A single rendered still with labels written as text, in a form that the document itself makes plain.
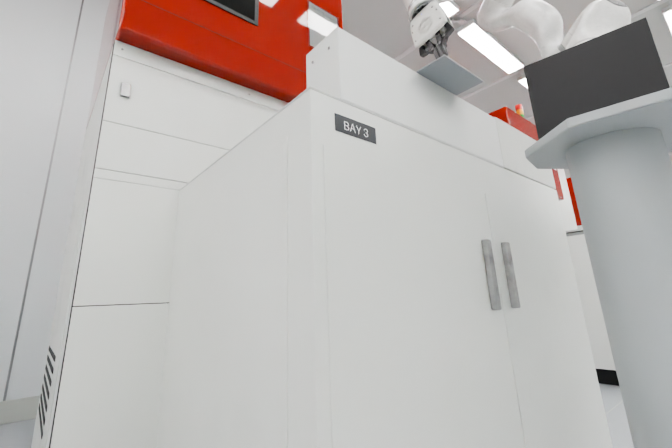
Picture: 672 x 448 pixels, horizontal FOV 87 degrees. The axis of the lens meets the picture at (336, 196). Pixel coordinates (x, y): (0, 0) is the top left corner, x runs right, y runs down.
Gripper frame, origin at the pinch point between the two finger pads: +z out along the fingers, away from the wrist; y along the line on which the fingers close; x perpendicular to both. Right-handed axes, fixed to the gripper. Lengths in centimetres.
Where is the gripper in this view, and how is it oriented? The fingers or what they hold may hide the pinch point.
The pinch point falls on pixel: (441, 54)
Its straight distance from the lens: 103.2
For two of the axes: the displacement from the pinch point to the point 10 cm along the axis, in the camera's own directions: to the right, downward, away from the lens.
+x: 7.7, 1.5, 6.2
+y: 6.2, -4.3, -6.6
